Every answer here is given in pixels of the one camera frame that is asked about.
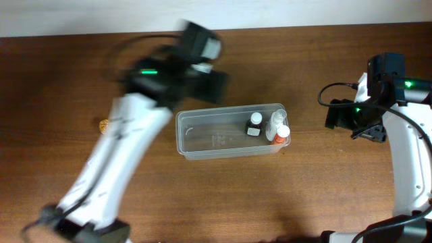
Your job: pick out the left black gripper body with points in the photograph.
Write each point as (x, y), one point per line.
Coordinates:
(212, 87)

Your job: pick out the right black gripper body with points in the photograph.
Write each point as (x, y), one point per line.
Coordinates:
(336, 113)

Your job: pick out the orange tube white cap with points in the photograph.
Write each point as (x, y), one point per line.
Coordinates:
(281, 135)

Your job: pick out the dark bottle white cap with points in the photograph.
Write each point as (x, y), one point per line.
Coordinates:
(254, 124)

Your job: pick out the white spray bottle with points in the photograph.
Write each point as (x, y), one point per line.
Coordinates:
(277, 119)

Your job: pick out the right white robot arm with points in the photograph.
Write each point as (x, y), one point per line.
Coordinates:
(397, 111)

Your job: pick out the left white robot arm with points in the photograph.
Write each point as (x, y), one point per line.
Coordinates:
(154, 87)

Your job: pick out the clear plastic container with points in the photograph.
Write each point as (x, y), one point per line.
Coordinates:
(221, 132)

